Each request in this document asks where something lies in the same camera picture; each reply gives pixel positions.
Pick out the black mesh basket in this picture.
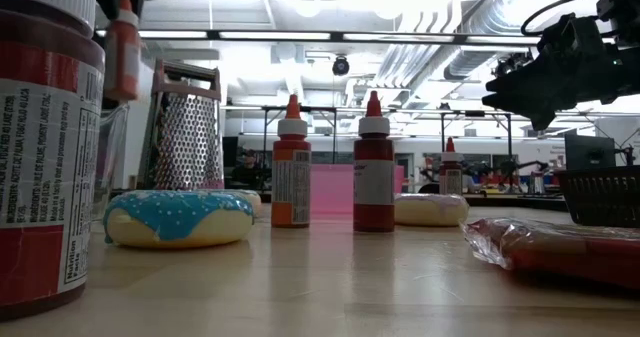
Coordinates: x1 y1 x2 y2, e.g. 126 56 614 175
553 164 640 228

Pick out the black aluminium table frame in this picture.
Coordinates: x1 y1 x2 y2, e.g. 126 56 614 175
224 189 569 212

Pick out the black ceiling light rail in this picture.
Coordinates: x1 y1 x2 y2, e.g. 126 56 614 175
94 29 640 47

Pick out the steel box grater pink handle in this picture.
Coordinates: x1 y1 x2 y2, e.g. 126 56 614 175
137 59 226 192

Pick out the black computer monitor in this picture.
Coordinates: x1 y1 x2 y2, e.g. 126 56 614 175
564 134 617 172

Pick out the black ceiling spotlight cluster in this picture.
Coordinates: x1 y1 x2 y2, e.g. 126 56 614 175
492 51 534 78

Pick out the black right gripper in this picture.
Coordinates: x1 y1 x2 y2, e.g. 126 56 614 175
482 14 621 131

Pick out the red snack package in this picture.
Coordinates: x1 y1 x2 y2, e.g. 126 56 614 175
460 217 640 292

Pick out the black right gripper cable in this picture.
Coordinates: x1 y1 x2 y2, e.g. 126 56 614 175
519 0 614 36

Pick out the clear plastic bin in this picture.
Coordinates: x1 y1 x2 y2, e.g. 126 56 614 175
92 101 131 219

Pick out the pink translucent plastic bin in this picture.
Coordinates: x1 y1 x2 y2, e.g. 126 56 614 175
309 164 405 216

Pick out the dark red food colouring bottle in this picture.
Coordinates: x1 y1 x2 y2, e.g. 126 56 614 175
438 136 464 197
0 0 106 323

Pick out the orange-red food colouring bottle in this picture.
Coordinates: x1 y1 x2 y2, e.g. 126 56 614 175
271 94 312 229

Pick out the person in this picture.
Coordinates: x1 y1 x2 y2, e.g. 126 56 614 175
230 149 266 191

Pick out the round white ceiling lamp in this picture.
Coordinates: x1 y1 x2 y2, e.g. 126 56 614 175
294 0 322 19

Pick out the blue iced toy donut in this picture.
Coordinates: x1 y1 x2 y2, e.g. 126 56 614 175
103 190 255 250
219 189 263 217

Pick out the orange food colouring bottle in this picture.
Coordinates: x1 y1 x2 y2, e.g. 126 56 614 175
103 0 143 103

